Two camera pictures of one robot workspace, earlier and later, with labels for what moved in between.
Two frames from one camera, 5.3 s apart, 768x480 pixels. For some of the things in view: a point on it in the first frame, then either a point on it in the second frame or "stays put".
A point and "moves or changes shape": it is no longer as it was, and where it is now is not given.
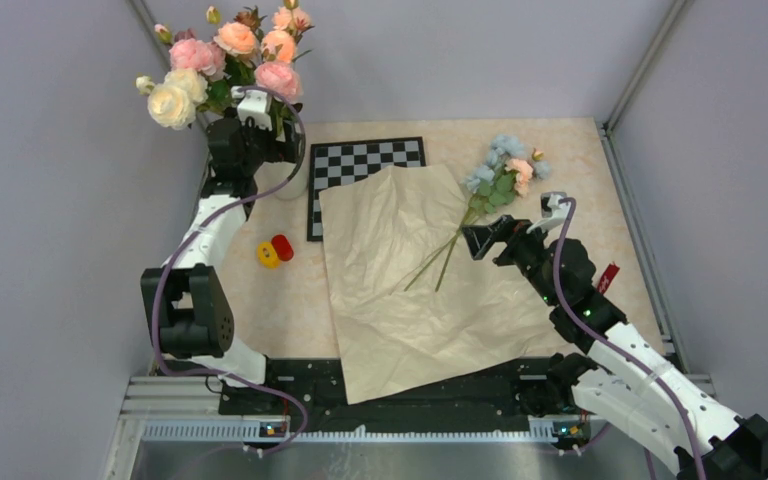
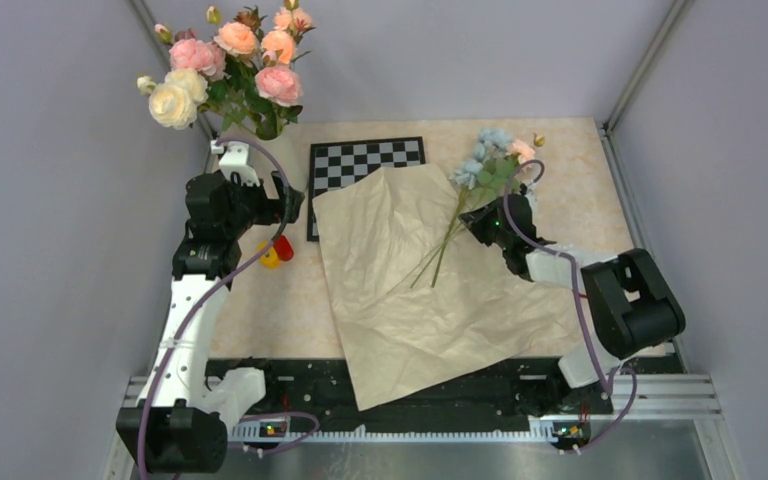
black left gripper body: (262, 146) to (266, 211)
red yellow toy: (271, 253) stays put
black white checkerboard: (334, 164) stays put
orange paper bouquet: (412, 304) stays put
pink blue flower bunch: (509, 169) moves or changes shape
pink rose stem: (279, 75) stays put
